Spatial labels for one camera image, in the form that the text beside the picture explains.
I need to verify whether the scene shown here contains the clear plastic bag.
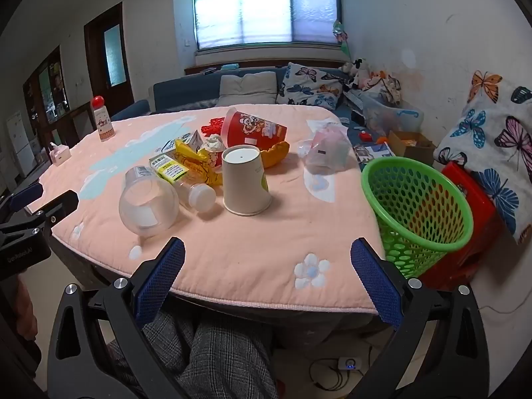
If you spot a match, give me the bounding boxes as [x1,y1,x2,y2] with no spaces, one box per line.
[296,121,354,174]

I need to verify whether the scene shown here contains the white paper cup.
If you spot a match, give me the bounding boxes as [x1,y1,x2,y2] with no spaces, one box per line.
[221,145,273,217]

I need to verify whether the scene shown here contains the white milk carton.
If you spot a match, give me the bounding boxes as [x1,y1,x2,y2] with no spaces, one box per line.
[160,130,204,159]

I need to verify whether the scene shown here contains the cardboard box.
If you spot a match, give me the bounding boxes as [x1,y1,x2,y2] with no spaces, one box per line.
[388,130,437,159]

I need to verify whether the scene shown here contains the dark wooden door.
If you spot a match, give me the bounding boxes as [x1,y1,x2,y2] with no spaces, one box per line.
[84,2,136,106]

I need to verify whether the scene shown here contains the wooden chair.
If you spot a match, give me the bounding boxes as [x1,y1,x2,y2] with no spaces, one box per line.
[52,106,98,148]

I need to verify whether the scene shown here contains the dark glass cabinet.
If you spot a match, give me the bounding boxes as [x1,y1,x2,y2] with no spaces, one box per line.
[23,46,69,125]

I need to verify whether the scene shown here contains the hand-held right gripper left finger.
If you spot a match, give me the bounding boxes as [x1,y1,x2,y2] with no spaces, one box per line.
[47,237,196,399]

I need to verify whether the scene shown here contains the window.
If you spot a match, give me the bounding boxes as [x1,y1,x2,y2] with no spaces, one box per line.
[192,0,342,51]

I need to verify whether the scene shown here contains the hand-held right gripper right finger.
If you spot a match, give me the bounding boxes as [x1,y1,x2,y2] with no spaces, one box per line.
[348,237,491,399]

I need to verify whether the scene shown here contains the red plastic stool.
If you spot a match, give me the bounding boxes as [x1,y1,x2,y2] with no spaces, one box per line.
[418,161,503,292]

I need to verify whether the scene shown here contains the grey pillow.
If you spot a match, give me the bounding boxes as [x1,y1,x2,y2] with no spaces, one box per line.
[217,71,278,108]

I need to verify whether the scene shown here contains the pink printed blanket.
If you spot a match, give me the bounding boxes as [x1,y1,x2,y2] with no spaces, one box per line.
[26,106,385,314]

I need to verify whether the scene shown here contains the red foam net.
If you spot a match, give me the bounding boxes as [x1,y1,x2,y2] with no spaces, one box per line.
[201,117,227,134]

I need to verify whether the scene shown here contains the clear storage bin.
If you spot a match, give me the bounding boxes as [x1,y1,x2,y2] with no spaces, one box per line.
[359,91,425,138]

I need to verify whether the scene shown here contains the patterned cloth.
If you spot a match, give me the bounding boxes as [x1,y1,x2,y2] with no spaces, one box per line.
[376,74,402,105]

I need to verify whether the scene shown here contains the blue sofa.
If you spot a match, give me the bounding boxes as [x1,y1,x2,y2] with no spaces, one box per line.
[110,66,441,175]

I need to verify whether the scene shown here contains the clear plastic cup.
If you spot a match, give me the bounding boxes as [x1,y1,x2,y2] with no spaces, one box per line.
[119,165,180,238]

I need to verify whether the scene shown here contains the red-capped printed bottle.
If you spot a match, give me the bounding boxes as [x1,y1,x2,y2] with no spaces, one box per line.
[90,95,115,143]

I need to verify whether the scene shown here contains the black white cow plush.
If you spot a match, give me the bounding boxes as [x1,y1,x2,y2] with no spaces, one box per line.
[344,59,372,89]

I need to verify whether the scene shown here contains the black floor cable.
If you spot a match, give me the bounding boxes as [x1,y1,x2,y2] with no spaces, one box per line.
[310,357,346,391]

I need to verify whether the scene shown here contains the person's plaid trousers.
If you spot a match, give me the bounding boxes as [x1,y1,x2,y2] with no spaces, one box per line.
[106,310,277,399]

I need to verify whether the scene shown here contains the white fridge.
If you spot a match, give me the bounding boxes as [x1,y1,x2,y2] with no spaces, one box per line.
[5,110,36,175]

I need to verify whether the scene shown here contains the yellow snack bag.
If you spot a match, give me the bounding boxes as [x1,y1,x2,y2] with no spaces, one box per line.
[174,139,225,188]

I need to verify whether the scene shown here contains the butterfly print pillow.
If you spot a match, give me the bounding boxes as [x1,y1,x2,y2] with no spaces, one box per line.
[276,62,345,111]

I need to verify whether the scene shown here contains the green plastic basket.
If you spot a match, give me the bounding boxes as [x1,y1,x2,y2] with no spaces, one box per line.
[361,156,474,279]

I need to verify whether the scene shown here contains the red printed paper cup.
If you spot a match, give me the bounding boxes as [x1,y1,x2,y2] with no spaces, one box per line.
[220,107,289,152]

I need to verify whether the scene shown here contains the brown fruit peel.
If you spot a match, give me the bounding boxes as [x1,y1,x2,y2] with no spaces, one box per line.
[260,140,291,170]

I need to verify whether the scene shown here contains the pink tissue box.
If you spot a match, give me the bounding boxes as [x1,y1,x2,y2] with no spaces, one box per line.
[49,142,72,167]

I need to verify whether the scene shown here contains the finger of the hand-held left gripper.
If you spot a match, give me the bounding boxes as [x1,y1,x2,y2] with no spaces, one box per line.
[23,190,79,235]
[0,183,44,227]

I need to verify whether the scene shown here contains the colourful pinwheel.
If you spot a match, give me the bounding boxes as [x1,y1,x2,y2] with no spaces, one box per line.
[332,20,354,65]

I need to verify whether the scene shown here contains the person's left forearm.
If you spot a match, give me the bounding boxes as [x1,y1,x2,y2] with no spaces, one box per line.
[10,276,40,343]

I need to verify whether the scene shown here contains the red foil wrapper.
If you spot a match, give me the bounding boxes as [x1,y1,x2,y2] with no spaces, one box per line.
[197,133,227,167]

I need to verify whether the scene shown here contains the clear bottle with yellow label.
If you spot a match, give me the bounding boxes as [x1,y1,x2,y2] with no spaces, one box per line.
[149,154,217,213]

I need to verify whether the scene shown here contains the grey butterfly blanket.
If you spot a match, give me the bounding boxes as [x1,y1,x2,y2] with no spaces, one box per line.
[433,70,532,246]

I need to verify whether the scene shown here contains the open magazine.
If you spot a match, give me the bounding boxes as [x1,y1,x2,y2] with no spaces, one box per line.
[352,141,395,165]

